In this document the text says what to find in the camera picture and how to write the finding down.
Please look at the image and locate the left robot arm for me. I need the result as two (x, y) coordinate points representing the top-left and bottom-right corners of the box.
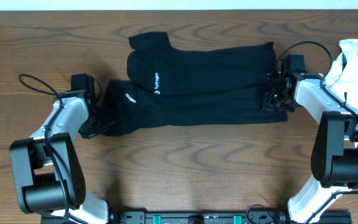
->
(10, 90), (109, 224)

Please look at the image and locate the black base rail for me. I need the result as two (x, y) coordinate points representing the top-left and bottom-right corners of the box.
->
(40, 203), (353, 224)

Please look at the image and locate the black polo shirt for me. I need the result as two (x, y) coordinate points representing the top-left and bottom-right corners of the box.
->
(103, 32), (288, 136)

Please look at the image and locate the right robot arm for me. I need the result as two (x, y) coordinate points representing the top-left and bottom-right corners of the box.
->
(246, 72), (358, 223)

